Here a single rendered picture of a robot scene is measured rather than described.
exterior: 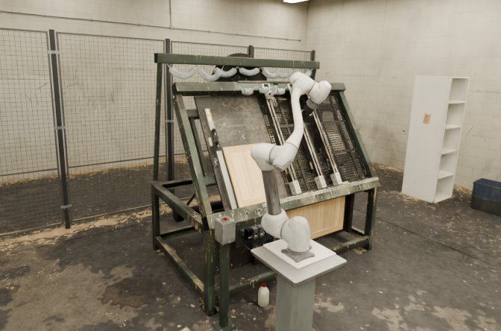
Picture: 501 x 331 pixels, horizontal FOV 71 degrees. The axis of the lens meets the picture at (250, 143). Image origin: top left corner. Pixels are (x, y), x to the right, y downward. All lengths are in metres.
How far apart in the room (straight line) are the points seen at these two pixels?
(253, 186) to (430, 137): 3.88
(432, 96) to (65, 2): 6.50
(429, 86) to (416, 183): 1.63
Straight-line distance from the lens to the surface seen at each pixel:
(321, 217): 4.09
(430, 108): 6.41
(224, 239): 2.77
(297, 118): 2.40
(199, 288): 3.38
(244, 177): 3.21
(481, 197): 6.64
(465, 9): 7.88
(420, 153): 6.55
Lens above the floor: 2.06
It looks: 12 degrees down
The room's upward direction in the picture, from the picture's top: 2 degrees clockwise
